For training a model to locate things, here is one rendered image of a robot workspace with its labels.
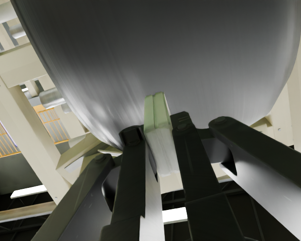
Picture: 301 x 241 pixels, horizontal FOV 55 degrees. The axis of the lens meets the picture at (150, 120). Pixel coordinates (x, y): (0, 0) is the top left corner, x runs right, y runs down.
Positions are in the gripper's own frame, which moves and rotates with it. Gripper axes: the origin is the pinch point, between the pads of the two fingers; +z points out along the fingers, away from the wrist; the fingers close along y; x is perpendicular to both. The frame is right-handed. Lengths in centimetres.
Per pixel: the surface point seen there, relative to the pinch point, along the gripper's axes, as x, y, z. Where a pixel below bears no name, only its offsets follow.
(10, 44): 41, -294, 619
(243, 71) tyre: -1.6, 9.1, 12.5
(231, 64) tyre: -0.2, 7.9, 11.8
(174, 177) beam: -42, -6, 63
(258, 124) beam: -32, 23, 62
